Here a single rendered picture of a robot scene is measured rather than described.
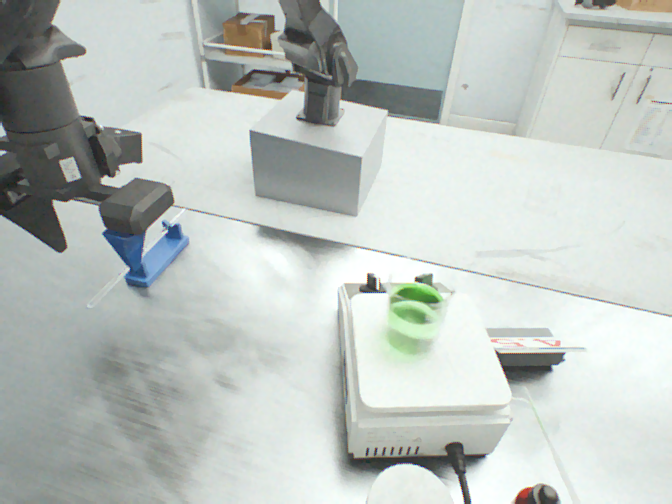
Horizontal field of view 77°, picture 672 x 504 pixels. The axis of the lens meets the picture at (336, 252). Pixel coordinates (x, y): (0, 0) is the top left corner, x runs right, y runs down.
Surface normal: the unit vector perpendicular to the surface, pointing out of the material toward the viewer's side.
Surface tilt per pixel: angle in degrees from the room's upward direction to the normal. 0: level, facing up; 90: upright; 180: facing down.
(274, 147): 90
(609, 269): 0
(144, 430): 0
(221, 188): 0
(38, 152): 89
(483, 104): 90
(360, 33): 90
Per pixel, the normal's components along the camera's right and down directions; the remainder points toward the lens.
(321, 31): 0.56, 0.22
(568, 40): -0.29, 0.60
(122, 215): -0.16, -0.12
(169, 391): 0.04, -0.77
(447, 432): 0.05, 0.64
